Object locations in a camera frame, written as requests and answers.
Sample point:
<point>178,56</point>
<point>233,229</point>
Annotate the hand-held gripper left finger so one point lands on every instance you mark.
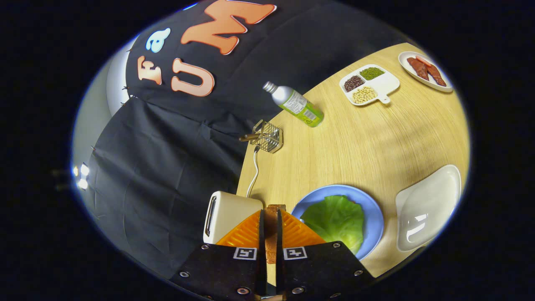
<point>262,238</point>

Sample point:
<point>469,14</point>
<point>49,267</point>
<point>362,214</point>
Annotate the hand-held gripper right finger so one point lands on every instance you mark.
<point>279,238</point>

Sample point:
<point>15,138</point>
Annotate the toasted bread slice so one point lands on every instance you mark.
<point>271,234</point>

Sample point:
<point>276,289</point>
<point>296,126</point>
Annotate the green lettuce leaf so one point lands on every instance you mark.
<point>334,221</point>

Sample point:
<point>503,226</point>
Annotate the white toaster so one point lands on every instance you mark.
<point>234,209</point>

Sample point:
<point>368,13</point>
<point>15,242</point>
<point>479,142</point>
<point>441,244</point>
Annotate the blue plate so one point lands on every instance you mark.
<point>374,217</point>

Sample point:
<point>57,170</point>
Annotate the brown wooden sticks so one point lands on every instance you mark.
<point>248,136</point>

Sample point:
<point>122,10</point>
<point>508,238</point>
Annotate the black backdrop cloth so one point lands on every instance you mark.
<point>167,188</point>

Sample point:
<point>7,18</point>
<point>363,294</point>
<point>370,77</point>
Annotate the green and silver bottle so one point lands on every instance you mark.
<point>296,104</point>

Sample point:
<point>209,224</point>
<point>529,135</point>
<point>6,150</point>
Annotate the small white square plate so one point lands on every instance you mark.
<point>426,209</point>

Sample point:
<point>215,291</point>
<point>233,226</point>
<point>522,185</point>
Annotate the pile of yellow soybeans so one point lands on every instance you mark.
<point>365,95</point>

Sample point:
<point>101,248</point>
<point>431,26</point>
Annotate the pile of dark red beans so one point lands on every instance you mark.
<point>354,83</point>

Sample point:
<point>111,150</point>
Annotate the white divided dish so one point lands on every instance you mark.
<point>386,83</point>

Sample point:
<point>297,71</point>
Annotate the pile of green beans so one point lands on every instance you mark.
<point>372,73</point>

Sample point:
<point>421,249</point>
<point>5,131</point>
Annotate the white oval plate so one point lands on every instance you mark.
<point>404,59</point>

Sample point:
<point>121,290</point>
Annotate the brown meat slice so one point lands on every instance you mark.
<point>436,75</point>
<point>418,69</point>

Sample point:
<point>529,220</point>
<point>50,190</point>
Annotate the red vegetable strip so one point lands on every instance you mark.
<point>423,61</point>

